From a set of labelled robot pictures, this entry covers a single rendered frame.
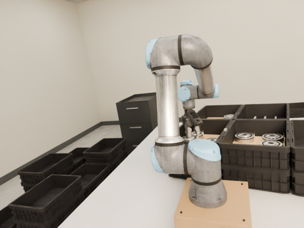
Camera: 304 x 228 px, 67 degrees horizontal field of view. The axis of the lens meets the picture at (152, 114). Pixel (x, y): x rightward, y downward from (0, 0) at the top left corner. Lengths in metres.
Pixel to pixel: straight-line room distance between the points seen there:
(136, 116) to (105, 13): 2.98
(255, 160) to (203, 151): 0.37
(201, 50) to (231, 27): 3.71
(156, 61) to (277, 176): 0.73
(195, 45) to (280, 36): 3.81
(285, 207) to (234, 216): 0.29
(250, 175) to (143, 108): 1.86
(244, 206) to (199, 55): 0.58
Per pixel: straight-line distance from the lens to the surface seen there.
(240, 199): 0.99
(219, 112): 1.93
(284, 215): 1.10
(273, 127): 1.48
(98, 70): 5.42
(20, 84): 4.11
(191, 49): 0.86
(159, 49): 0.88
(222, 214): 0.92
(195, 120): 1.31
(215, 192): 0.92
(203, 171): 0.87
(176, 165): 0.88
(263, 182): 1.19
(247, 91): 4.65
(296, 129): 1.48
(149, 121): 2.82
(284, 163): 1.14
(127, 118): 2.93
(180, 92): 1.21
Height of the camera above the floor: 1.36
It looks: 13 degrees down
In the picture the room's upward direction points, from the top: 9 degrees counter-clockwise
